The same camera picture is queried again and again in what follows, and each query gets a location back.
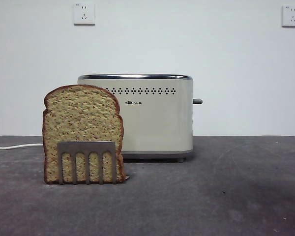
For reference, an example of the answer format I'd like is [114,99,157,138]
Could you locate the stainless steel toast rack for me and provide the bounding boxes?
[57,141,131,185]

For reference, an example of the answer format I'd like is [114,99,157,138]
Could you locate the brown-crust bread slice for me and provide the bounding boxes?
[42,84,126,185]

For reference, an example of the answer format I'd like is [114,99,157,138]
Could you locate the cream two-slot toaster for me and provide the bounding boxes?
[77,73,195,163]

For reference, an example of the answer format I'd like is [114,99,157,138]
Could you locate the white wall socket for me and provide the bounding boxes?
[73,2,96,26]
[281,5,295,28]

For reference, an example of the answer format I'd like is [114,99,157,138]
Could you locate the white toaster power cord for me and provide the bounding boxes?
[0,143,44,150]

